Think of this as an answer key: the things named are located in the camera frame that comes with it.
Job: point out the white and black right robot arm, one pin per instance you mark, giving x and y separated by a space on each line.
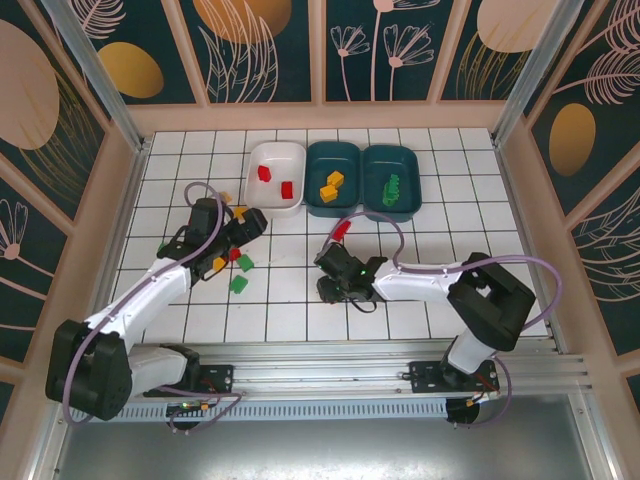
420 285

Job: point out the long green lego brick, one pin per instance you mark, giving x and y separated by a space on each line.
393 182

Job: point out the small controller board green LED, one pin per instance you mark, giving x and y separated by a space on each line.
192 406

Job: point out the aluminium frame post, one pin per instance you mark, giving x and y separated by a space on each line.
540 70
100 75

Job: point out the grey metal front panel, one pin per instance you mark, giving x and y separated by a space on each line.
320 450

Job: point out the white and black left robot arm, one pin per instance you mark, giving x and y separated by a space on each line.
145 300

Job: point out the aluminium rail beam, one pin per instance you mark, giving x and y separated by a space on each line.
320 365

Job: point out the teal plastic container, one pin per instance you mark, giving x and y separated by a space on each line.
405 165
320 160

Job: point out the red lego brick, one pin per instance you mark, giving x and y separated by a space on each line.
234 254
264 173
341 230
287 190

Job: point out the white plastic container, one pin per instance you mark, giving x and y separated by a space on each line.
272 155

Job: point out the small green lego piece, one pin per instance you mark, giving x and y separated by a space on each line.
161 247

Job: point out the round green lego piece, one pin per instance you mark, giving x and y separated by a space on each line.
389 198

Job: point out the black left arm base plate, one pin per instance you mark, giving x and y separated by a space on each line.
220 375

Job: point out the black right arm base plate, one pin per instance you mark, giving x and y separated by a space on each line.
425 375

